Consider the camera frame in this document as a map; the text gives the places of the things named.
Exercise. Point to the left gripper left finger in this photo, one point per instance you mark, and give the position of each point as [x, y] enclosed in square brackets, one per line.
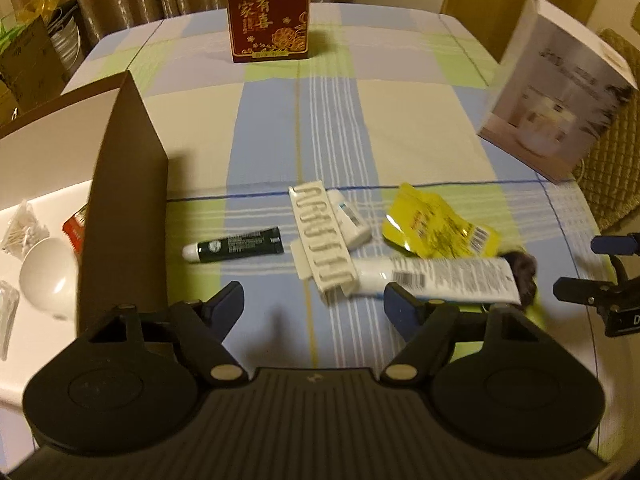
[200, 328]

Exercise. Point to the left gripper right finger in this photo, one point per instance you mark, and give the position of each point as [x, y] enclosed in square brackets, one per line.
[427, 330]

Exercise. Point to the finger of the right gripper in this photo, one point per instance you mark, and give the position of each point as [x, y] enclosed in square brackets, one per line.
[616, 245]
[586, 292]

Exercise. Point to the dark green tube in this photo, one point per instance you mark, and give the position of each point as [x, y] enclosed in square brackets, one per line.
[258, 243]

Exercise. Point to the white plastic ladle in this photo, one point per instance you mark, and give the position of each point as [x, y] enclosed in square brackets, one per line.
[48, 278]

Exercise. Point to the clear floss pick box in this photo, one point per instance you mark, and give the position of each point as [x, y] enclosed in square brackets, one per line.
[9, 301]

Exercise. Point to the large white tube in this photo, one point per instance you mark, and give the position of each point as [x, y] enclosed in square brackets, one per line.
[467, 280]

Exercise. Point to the dark fuzzy object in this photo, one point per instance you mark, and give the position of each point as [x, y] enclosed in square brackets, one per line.
[524, 269]

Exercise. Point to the yellow snack packet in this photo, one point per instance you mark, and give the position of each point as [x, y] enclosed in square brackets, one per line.
[423, 224]

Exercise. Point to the small white tube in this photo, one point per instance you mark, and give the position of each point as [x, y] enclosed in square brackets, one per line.
[355, 230]

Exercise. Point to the white pill blister pack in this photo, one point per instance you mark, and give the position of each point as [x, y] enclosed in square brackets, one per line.
[320, 252]

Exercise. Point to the red snack packet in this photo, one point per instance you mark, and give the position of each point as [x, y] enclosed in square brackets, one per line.
[75, 227]

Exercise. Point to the white product box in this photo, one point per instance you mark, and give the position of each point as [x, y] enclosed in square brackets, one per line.
[556, 91]

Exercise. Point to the checkered tablecloth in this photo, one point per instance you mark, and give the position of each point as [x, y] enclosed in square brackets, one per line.
[386, 96]

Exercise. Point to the large white cardboard box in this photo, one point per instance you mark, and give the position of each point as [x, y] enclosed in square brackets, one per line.
[93, 147]

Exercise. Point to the cotton swab bundle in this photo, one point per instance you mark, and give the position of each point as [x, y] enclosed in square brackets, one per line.
[24, 232]

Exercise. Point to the brown cardboard boxes pile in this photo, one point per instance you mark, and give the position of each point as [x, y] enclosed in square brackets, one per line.
[32, 72]

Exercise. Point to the red gift box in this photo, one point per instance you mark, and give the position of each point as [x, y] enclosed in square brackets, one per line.
[268, 30]

